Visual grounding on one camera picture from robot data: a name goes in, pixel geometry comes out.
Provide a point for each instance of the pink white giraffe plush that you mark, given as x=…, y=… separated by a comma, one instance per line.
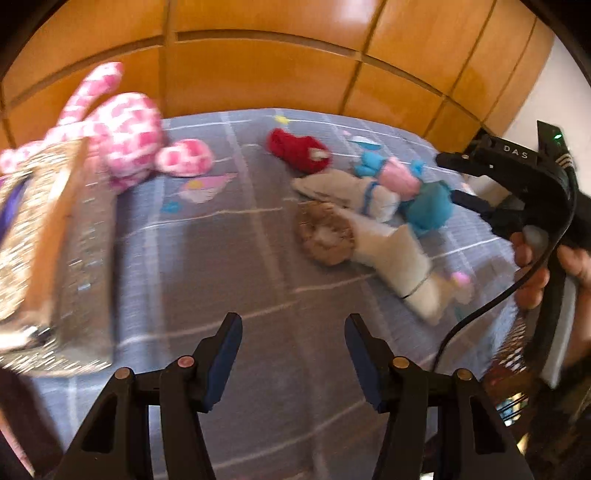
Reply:
x=125, y=130

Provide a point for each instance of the brown satin scrunchie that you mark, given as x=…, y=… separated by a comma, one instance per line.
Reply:
x=325, y=235

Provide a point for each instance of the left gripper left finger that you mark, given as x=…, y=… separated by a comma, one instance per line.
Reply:
x=113, y=441

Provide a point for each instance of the blue plush doll pink dress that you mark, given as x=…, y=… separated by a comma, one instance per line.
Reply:
x=426, y=206

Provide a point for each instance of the grey checked bed sheet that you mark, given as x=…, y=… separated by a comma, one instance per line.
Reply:
x=185, y=254

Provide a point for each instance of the wicker chair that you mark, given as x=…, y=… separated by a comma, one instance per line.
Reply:
x=508, y=373

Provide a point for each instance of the ornate silver tissue box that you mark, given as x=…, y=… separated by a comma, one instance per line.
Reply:
x=57, y=231

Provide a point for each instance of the red sock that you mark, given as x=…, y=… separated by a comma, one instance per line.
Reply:
x=302, y=153

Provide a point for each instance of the wooden wardrobe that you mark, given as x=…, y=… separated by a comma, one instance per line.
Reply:
x=441, y=69

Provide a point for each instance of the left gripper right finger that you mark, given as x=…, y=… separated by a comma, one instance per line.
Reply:
x=474, y=442

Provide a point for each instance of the person right hand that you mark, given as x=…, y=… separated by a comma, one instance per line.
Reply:
x=576, y=263

